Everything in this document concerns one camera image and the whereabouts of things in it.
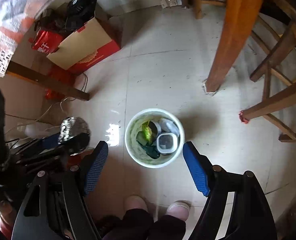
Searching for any silver foil ball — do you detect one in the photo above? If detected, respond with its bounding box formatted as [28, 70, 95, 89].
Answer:
[58, 116, 91, 144]

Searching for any white trash bin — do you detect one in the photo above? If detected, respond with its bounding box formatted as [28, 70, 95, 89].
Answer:
[125, 108, 185, 168]

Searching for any pink right slipper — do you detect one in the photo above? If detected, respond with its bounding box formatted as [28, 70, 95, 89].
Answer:
[166, 202, 190, 222]

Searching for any pink slipper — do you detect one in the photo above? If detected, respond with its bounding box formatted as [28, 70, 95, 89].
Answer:
[124, 195, 148, 212]
[166, 202, 190, 222]

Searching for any pink left slipper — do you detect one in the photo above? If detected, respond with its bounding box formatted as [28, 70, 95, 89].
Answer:
[124, 195, 148, 212]

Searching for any red cardboard box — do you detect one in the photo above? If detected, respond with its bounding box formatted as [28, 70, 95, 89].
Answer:
[47, 18, 120, 75]

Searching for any wooden chair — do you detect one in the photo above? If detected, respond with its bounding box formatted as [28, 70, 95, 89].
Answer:
[239, 0, 296, 142]

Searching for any wooden table leg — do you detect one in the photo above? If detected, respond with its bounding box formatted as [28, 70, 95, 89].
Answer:
[205, 0, 263, 92]

